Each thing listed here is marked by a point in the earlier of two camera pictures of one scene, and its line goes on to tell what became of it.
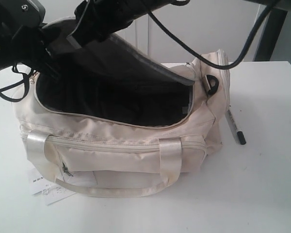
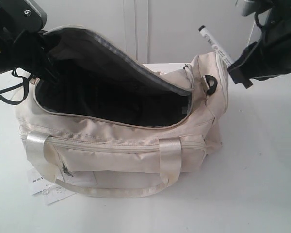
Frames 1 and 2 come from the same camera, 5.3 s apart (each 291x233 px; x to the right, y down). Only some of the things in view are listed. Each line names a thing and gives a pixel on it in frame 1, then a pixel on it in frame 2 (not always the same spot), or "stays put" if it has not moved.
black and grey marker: x=239 y=134 → x=216 y=45
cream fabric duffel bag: x=109 y=118 stays put
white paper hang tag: x=52 y=191 stays put
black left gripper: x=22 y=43 stays put
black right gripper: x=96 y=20 → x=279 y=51
